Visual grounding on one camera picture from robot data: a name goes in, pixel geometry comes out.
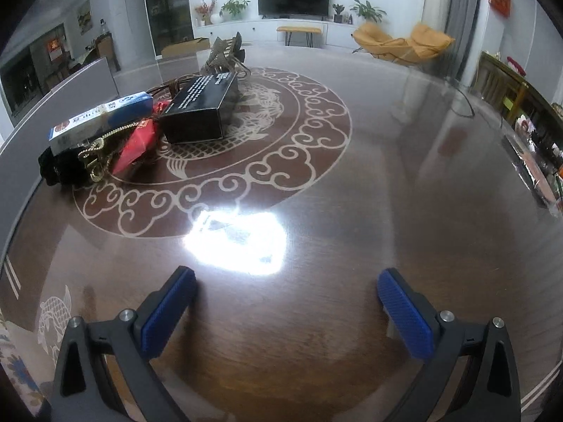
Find framed wall picture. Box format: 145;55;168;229
77;0;93;35

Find large red packet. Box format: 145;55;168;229
111;118;160;175

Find floral patterned cloth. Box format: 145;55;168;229
0;308;51;422

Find dark glass display cabinet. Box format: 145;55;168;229
141;0;195;58

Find grey curtain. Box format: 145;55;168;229
453;0;480;93

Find black cardboard box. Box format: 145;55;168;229
157;71;240;144

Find red flowers in white vase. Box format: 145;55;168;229
195;0;223;26

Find blue and white carton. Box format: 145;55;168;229
48;91;153;155

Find white television cabinet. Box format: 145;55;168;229
194;18;366;49

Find wooden side cabinet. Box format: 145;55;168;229
477;50;529;119

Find dark glass sliding door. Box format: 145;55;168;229
0;24;73;117

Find brown patterned wooden desktop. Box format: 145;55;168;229
0;41;563;422

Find black television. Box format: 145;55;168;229
257;0;331;20

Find bushy green potted plant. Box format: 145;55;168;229
220;0;251;22

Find glasses with brown cord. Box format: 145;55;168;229
147;78;194;97

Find orange lounge chair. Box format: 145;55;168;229
396;23;456;66
352;22;412;60

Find cluttered side shelf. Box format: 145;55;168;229
501;83;563;220

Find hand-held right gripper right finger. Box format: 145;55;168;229
377;267;522;422

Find black velvet cloth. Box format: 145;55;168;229
37;141;115;188

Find gold hair clip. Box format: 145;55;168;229
78;121;141;184

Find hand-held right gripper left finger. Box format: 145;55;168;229
52;266;198;422

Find large leafy potted plant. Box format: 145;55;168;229
349;0;388;24

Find wooden bench with metal legs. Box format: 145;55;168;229
276;26;323;47

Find bronze hair claw clip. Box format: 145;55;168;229
201;32;251;81

